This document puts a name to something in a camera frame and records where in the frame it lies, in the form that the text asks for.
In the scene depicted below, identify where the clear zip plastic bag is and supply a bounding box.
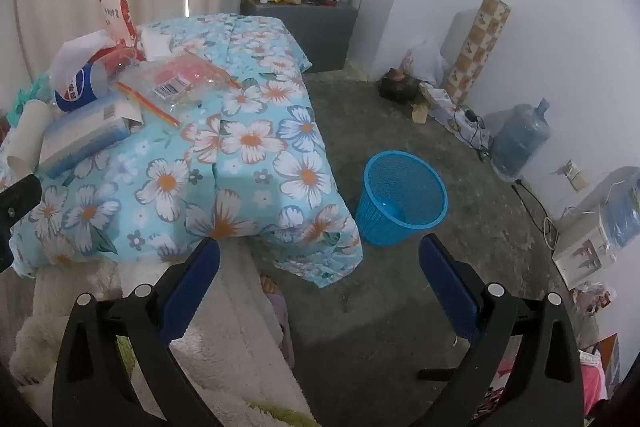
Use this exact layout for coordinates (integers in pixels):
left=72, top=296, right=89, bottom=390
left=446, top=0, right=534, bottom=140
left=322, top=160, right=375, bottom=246
left=116, top=52, right=244, bottom=128

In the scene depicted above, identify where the printed floor cloth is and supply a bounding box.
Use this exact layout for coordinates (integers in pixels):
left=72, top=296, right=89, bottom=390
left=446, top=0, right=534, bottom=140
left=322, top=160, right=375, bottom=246
left=420, top=82, right=483, bottom=134

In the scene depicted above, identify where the white fleece blanket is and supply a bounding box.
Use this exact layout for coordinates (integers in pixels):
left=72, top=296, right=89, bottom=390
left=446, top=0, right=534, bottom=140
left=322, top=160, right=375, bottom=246
left=10, top=252, right=321, bottom=427

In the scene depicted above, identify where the teal cloth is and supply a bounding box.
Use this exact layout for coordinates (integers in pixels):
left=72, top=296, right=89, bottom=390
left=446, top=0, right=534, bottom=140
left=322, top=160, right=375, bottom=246
left=5, top=74, right=53, bottom=125

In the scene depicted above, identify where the blue plastic wastebasket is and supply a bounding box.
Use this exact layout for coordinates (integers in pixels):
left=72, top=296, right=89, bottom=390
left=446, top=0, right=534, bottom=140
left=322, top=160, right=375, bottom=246
left=355, top=150, right=449, bottom=248

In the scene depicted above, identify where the white appliance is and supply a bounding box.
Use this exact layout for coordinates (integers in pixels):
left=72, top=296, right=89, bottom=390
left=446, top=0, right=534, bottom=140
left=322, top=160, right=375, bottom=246
left=552, top=209, right=618, bottom=290

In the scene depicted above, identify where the black stand leg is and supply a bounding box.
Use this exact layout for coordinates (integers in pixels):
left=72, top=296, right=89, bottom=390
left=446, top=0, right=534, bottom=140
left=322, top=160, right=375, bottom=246
left=416, top=354, right=473, bottom=382

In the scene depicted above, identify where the cardboard paper tube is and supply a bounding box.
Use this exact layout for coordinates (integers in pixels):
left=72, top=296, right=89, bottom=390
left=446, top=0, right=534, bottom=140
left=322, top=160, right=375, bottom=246
left=6, top=99, right=53, bottom=178

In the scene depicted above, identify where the purple cloth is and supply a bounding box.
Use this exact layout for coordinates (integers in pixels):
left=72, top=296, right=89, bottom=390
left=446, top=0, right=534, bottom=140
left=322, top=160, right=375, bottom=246
left=260, top=274, right=297, bottom=368

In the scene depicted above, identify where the white plastic shopping bag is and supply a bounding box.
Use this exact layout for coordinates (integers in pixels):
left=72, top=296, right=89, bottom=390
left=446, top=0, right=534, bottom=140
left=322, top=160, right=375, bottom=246
left=402, top=39, right=451, bottom=88

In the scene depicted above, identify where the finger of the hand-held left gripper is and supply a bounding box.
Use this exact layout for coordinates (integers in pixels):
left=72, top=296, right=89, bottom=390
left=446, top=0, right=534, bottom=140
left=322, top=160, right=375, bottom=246
left=0, top=175, right=42, bottom=275

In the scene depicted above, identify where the blue and white carton box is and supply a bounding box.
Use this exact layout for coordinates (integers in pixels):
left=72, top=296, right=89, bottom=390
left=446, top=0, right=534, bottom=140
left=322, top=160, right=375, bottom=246
left=37, top=99, right=146, bottom=180

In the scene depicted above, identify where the white cable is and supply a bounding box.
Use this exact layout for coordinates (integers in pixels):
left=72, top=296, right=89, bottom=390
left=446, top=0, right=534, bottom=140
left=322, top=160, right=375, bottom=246
left=542, top=207, right=576, bottom=254

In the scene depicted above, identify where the red and white paper bag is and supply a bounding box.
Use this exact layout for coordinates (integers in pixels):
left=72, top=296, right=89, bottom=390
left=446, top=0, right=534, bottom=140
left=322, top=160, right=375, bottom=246
left=97, top=0, right=139, bottom=50

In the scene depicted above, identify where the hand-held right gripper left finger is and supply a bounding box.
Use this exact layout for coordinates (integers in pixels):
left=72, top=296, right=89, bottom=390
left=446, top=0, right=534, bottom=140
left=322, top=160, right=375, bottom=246
left=52, top=237, right=223, bottom=427

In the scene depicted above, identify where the clear bottle with blue label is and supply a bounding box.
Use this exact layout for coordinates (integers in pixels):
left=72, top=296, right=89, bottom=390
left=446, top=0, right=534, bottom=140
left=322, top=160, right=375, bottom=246
left=52, top=62, right=118, bottom=112

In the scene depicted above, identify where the pink clothing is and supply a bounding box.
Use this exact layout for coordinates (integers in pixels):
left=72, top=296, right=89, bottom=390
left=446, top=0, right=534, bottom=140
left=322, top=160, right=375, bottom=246
left=580, top=334, right=622, bottom=418

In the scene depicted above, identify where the pile of colourful packets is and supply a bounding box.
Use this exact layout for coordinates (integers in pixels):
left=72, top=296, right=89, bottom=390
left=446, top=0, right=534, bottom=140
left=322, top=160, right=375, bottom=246
left=570, top=282, right=617, bottom=319

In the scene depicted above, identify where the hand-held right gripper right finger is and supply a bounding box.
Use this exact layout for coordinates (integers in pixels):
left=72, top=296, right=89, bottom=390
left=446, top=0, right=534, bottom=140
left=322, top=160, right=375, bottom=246
left=417, top=234, right=586, bottom=427

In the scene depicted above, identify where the tall patterned box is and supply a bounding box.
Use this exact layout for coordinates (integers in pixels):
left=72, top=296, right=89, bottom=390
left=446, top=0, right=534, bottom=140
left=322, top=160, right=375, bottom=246
left=442, top=0, right=512, bottom=105

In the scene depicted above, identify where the grey cabinet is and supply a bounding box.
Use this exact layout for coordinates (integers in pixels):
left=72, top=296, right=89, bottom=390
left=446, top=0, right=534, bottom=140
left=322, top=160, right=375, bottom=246
left=240, top=0, right=360, bottom=72

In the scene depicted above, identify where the beige wall socket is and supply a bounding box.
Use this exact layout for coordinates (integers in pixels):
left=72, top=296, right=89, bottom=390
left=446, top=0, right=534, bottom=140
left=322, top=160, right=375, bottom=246
left=552, top=161, right=589, bottom=192

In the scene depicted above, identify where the black power cable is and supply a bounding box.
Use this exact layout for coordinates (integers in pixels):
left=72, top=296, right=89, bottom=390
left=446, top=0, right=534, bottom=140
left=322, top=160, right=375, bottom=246
left=457, top=104, right=495, bottom=164

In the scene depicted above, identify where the floral light blue blanket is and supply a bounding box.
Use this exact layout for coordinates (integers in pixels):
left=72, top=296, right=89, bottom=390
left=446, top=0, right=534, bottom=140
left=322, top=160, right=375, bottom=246
left=0, top=13, right=365, bottom=290

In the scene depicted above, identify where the large blue water jug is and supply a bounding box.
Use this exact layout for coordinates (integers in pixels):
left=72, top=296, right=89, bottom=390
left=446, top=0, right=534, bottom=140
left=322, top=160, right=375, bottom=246
left=490, top=98, right=552, bottom=180

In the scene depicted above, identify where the white crumpled plastic wrapper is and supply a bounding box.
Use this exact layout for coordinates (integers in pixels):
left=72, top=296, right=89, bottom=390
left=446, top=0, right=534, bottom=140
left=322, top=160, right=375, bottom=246
left=49, top=32, right=118, bottom=82

